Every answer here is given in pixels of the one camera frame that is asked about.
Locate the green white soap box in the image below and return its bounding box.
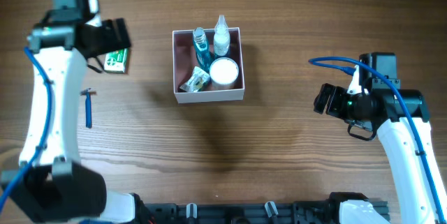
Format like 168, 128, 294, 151
104, 48, 129, 74

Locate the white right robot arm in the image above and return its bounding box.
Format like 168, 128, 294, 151
314, 84, 446, 223

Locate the blue mouthwash bottle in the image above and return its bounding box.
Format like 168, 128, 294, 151
193, 27, 214, 73

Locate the blue disposable razor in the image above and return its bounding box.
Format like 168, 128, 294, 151
80, 88, 94, 128

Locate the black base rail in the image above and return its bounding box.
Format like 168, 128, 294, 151
145, 201, 338, 224

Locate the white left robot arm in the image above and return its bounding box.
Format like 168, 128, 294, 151
1, 18, 140, 223

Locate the white box pink interior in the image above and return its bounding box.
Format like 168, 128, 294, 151
173, 27, 245, 104

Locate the dark blue clear-cap bottle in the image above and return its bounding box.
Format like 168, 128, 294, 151
213, 15, 230, 58

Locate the cotton swab round container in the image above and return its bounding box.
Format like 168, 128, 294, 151
210, 57, 239, 90

